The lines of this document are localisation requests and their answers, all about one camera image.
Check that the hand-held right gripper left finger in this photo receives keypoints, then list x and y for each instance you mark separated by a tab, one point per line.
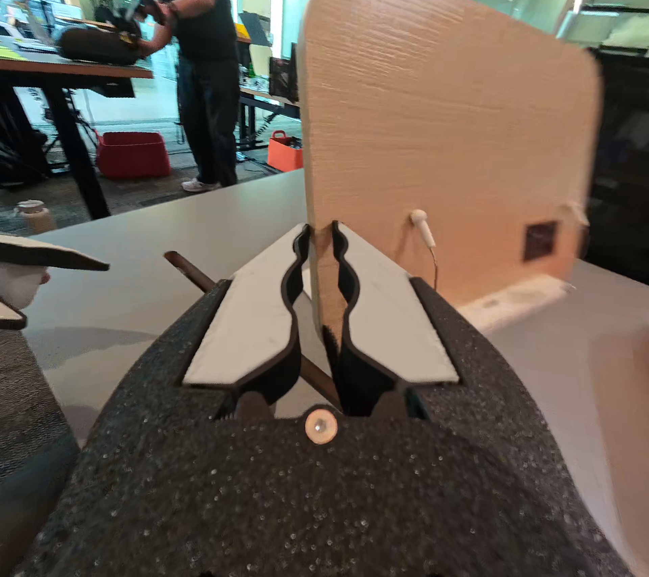
243	328

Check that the wooden tilting board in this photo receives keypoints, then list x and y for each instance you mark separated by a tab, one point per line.
456	131

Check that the black duffel bag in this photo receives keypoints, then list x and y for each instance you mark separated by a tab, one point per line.
96	47

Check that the grey desk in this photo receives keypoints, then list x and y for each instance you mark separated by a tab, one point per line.
126	283

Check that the red storage bin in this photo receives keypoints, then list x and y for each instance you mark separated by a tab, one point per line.
132	154

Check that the wooden top black table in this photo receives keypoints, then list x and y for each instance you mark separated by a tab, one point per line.
263	94
76	66

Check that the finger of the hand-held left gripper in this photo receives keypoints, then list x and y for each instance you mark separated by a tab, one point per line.
10	317
40	252

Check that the beige bottle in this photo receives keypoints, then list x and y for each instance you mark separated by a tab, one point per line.
35	220

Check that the black printed box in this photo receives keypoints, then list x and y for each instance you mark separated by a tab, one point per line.
281	75

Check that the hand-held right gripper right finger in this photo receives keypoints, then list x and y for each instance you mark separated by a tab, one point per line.
400	328

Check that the orange storage tote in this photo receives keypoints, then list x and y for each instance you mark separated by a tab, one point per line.
284	154

